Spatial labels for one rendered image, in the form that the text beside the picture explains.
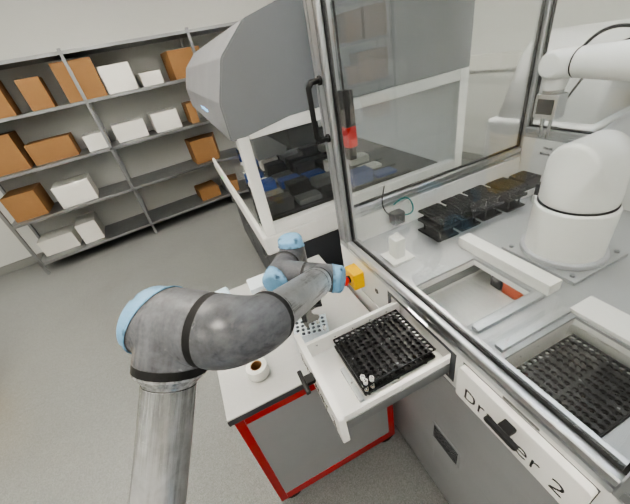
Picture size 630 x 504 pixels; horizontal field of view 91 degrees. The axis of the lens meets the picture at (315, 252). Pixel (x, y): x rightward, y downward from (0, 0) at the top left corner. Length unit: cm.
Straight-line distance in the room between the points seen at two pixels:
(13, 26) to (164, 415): 442
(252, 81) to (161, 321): 102
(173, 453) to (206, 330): 22
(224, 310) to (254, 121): 99
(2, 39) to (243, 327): 445
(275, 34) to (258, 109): 26
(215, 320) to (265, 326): 7
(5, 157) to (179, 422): 397
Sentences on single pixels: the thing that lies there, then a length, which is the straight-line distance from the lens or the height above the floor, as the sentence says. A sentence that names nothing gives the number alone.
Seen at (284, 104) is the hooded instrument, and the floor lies 144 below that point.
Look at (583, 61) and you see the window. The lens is 50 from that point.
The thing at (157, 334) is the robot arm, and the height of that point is 132.
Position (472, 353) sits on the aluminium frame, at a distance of 82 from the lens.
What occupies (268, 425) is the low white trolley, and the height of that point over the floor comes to 62.
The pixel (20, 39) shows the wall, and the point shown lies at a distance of 471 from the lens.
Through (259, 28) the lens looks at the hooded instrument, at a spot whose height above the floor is 170.
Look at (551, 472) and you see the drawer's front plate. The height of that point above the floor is 89.
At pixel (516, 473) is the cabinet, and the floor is 73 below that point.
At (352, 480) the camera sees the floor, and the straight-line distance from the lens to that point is 173.
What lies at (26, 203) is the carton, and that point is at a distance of 446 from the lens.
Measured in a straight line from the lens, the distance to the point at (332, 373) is 96.
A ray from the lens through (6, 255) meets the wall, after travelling 519.
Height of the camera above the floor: 162
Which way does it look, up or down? 33 degrees down
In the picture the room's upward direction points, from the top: 12 degrees counter-clockwise
